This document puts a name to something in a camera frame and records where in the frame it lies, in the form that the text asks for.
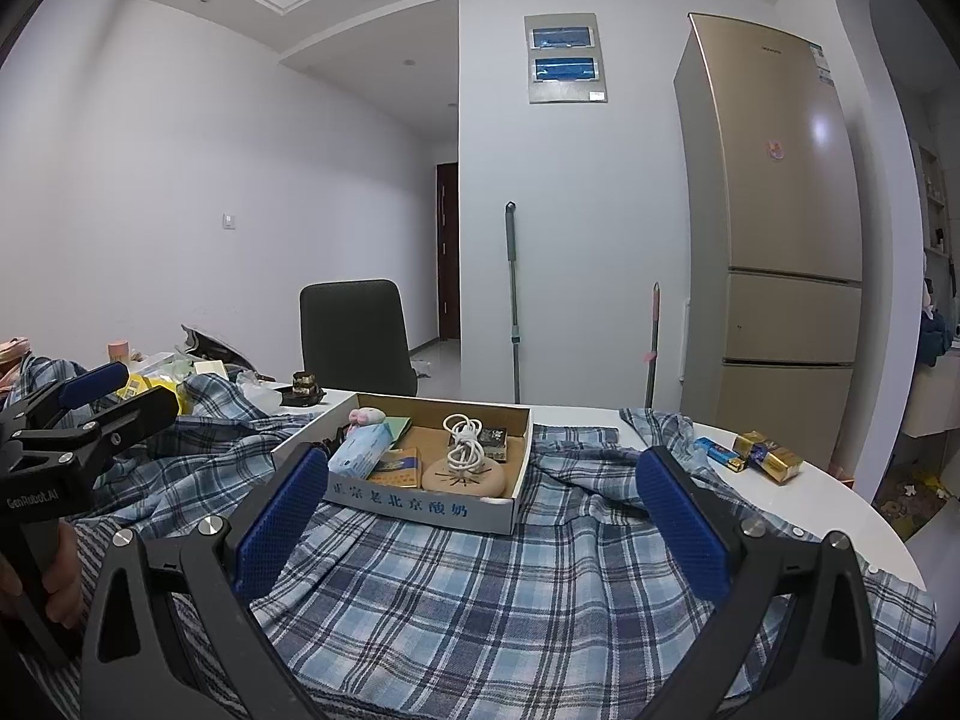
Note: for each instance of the dark brown door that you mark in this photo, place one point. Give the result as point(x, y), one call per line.
point(448, 255)

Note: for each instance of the yellow plastic bag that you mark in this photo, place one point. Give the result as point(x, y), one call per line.
point(161, 390)

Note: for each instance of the blue tissue pack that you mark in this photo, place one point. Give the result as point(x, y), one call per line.
point(360, 450)

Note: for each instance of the pink patterned cloth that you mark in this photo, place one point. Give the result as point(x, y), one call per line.
point(13, 360)

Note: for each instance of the gold foil packet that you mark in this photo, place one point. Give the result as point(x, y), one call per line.
point(748, 442)
point(776, 463)

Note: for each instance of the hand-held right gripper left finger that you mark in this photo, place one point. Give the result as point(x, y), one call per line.
point(281, 517)

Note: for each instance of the gold refrigerator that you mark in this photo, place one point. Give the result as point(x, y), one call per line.
point(780, 240)

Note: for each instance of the green felt pouch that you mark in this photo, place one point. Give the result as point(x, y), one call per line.
point(400, 427)

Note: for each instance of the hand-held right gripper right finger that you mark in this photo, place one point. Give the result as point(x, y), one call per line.
point(682, 525)

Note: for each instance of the small black printed box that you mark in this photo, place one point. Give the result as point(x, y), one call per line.
point(495, 442)

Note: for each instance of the cardboard box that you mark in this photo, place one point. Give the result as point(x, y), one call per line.
point(420, 514)

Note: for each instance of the round beige disc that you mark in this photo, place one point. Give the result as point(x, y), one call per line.
point(465, 486)

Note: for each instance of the pink plush toy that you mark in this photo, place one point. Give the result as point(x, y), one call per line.
point(367, 416)

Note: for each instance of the small blue packet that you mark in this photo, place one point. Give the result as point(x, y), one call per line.
point(716, 454)

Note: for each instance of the pink cup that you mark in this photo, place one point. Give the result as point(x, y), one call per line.
point(118, 352)

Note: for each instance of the dark grey bag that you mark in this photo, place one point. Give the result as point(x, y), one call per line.
point(214, 345)

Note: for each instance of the blue plaid cloth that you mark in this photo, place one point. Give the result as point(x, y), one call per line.
point(450, 600)

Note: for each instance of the person's left hand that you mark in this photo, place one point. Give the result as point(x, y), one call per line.
point(64, 577)

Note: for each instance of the cream small box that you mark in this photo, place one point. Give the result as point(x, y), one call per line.
point(210, 368)

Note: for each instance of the white wall shelf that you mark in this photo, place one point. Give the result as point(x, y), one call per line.
point(932, 199)

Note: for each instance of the grey electrical panel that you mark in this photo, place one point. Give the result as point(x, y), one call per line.
point(566, 60)

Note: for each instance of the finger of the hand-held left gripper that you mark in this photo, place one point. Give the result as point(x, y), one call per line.
point(94, 382)
point(135, 416)

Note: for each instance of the clear plastic bag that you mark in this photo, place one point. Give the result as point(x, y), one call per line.
point(165, 366)

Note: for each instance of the dark grey chair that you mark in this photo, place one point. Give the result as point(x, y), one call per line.
point(352, 337)

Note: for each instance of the white counter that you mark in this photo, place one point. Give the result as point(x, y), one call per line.
point(930, 397)

